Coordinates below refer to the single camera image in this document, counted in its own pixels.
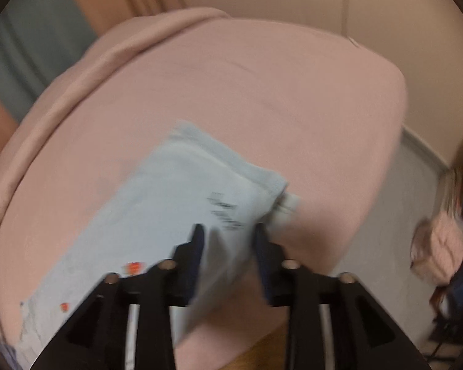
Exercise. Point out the teal curtain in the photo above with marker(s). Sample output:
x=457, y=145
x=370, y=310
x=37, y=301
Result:
x=34, y=27

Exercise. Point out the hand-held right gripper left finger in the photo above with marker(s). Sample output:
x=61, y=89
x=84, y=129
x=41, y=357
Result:
x=196, y=247

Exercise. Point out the pink bed sheet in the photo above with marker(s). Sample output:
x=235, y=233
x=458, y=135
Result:
x=274, y=104

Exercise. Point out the light blue pants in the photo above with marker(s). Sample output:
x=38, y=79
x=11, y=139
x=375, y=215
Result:
x=169, y=185

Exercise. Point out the pink bag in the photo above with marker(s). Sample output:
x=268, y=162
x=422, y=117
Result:
x=440, y=246

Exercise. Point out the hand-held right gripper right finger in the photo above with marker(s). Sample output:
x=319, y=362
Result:
x=261, y=247

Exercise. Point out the pink duvet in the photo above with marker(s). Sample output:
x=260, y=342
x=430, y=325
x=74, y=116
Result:
x=81, y=69

